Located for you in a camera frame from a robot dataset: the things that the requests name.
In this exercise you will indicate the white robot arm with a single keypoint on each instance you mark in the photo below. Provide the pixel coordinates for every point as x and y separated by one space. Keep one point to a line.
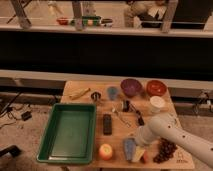
164 125

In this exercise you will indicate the blue sponge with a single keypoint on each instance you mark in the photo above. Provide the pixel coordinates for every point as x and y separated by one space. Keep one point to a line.
129 148

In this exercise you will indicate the blue plastic cup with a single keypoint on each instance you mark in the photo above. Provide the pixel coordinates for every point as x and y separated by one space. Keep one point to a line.
112 92

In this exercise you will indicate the purple bowl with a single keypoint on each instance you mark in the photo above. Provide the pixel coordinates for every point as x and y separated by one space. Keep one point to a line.
131 87

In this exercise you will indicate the black binder clip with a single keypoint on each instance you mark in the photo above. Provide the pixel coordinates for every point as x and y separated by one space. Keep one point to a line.
125 105

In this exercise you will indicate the yellow banana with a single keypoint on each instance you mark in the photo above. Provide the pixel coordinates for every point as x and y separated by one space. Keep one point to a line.
79 93

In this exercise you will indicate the black remote control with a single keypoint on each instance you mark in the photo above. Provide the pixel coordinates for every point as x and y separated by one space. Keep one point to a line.
107 124

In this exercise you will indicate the black marker pen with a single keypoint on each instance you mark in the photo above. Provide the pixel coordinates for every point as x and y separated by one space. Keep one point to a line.
140 119

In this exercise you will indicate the white paper cup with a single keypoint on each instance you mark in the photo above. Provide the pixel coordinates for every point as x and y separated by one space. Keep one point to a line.
156 104

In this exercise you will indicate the green plastic tray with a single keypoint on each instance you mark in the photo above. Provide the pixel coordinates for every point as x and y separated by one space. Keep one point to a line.
69 134

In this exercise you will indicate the red yellow apple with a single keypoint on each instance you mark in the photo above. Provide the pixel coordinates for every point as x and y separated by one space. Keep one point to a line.
105 151

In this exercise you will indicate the green box on shelf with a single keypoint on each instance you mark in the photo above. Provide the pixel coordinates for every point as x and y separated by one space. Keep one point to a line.
91 20

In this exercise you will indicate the yellow cloth piece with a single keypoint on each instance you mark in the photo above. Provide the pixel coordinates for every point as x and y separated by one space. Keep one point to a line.
138 154

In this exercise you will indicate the red bowl on shelf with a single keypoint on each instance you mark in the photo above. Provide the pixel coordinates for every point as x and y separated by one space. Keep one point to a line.
62 21

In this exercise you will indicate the black power adapter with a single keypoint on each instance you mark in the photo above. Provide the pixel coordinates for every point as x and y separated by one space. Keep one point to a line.
26 115

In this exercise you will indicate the dark grape bunch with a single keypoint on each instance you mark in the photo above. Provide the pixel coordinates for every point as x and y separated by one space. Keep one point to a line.
166 151

